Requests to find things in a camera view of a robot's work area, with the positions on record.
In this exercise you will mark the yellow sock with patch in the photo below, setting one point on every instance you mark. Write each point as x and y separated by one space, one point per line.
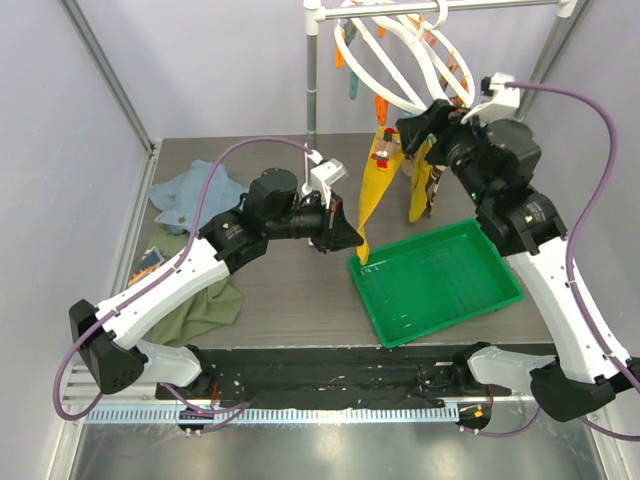
383 161

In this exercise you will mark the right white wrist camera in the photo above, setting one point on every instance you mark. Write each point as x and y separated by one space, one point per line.
503 100

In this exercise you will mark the green t-shirt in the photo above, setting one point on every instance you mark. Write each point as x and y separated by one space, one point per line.
217 305

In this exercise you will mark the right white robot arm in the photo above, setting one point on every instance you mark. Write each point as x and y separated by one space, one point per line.
590 367

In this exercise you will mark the white slotted cable duct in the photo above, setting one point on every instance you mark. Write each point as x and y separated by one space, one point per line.
175 414

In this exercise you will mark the green plastic tray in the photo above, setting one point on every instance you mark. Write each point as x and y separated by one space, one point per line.
433 281

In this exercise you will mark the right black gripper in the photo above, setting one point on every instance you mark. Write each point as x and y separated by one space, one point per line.
439 135

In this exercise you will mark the metal clothes rack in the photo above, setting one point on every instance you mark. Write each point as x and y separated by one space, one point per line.
316 13

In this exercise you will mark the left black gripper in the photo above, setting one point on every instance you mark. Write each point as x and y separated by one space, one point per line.
335 231

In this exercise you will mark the brown striped sock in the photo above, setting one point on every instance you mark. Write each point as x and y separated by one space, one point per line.
432 186

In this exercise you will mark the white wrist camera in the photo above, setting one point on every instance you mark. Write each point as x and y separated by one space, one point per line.
503 100
321 174

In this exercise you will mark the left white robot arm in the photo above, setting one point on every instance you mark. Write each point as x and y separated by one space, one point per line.
111 334

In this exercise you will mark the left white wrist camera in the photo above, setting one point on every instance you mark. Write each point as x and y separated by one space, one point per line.
321 174

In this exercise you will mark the white round clip hanger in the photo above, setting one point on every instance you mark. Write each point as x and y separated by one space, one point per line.
400 53

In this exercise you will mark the blue cloth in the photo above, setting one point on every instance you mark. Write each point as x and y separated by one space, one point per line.
178 198

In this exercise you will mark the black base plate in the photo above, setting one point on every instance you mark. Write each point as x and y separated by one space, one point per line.
335 378

